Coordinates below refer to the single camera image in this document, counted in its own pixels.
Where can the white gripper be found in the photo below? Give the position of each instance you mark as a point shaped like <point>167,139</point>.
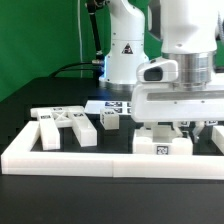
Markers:
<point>155,99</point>

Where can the white chair seat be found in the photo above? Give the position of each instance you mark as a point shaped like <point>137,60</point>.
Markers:
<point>161,140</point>

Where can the white U-shaped boundary frame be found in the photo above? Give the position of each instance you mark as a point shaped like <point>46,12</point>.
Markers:
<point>19,158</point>

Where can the white marker sheet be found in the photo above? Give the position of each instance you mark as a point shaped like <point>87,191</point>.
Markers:
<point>121,107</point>

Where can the white chair back frame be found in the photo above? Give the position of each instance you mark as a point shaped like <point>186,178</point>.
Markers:
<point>51,119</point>

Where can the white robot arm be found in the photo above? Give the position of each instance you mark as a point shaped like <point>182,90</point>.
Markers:
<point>182,85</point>

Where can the white part at right edge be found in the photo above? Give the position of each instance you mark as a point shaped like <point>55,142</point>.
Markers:
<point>218,137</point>

